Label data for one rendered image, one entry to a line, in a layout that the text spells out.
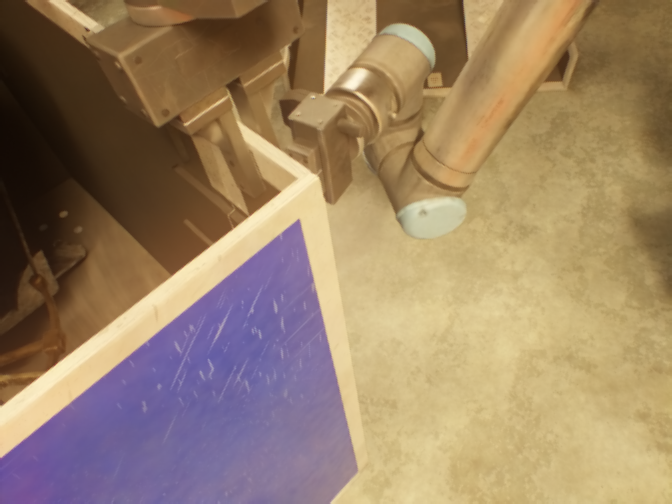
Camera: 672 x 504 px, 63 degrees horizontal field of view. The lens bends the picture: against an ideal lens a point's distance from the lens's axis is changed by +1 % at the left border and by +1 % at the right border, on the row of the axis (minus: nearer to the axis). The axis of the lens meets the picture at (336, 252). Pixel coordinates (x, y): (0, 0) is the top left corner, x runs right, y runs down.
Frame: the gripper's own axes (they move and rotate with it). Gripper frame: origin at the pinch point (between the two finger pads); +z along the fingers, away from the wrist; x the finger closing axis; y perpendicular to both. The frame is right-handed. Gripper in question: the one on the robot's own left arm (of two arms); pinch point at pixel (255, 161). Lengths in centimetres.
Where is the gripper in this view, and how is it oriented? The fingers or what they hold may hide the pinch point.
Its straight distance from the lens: 45.0
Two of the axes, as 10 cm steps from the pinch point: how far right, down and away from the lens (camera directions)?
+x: -7.1, 6.1, -3.6
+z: 2.1, 6.6, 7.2
